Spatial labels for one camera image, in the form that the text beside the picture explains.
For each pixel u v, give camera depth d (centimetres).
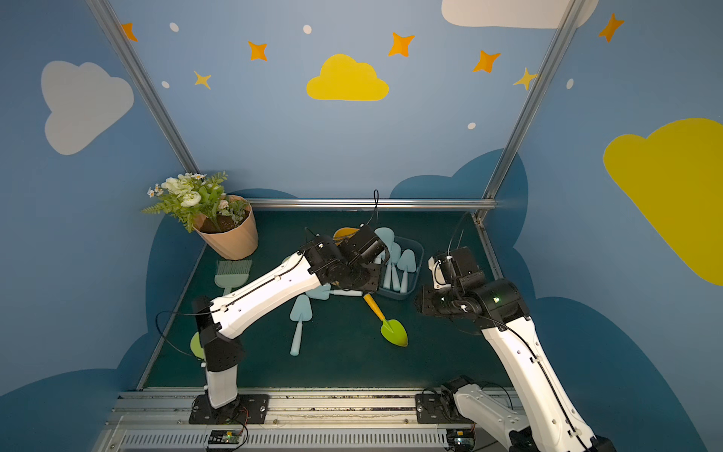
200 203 84
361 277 64
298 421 73
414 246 104
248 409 73
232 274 101
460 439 73
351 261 54
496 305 42
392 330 89
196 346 88
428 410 74
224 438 72
